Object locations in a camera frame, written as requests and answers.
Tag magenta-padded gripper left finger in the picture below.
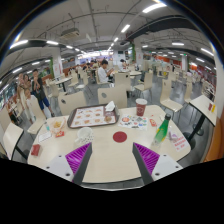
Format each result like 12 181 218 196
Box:
44 142 93 186

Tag colourful sticker sheet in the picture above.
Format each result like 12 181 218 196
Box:
117 114 149 131

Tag small red box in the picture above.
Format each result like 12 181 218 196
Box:
30 143 42 157

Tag clear plastic packet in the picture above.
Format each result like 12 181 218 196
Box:
167 130 181 142

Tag flat round red coaster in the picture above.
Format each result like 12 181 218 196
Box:
112 130 128 144

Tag beige table black leg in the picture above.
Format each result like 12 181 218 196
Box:
188 94 218 141

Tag white paper receipt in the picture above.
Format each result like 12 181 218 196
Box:
37 130 53 144

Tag red sauce packet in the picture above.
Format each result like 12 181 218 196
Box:
148 117 158 128

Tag brown food tray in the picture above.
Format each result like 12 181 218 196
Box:
66 104 120 130

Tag clear bag with fries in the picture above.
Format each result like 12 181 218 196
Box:
49 116 68 136

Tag white paper napkin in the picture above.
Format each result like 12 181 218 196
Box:
104 100 117 113

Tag green drink bottle black cap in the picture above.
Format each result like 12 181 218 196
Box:
151 113 172 148

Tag beige chair round hole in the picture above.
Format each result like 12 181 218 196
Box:
97 86 128 109
57 90 88 117

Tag far beige chairs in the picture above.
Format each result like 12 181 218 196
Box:
133 61 214 101

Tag red paper cup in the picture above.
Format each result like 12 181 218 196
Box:
135 98 148 117

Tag white card red print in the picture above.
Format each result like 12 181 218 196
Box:
170 134 190 153

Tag ceiling lights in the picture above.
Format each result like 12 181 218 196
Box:
9 2 214 68

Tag ceiling air conditioner unit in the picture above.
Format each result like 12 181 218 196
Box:
59 27 82 40

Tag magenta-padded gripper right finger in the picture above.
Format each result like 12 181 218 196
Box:
131 142 184 186

